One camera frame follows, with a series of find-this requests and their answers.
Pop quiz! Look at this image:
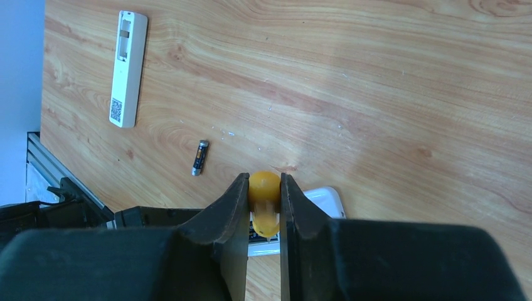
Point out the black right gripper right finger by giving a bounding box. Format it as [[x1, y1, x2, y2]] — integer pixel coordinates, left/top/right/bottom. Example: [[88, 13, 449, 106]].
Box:
[[280, 173, 333, 300]]

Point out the yellow handled screwdriver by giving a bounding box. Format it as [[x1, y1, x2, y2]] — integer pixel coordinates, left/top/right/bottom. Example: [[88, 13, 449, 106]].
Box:
[[247, 171, 281, 242]]

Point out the small black battery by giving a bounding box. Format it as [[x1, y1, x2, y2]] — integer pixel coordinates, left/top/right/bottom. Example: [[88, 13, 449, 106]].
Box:
[[191, 140, 210, 176]]

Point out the aluminium frame rail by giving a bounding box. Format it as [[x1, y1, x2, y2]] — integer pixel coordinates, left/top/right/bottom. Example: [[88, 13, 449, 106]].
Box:
[[24, 132, 114, 221]]

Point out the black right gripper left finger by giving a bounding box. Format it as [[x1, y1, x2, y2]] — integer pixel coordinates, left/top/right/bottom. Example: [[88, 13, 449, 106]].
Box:
[[176, 173, 250, 300]]

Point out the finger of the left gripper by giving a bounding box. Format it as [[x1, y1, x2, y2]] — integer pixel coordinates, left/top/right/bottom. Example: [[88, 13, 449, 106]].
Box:
[[113, 206, 201, 229]]

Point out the small white remote control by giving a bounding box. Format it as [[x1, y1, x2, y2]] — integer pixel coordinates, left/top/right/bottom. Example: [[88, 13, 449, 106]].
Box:
[[109, 11, 148, 128]]

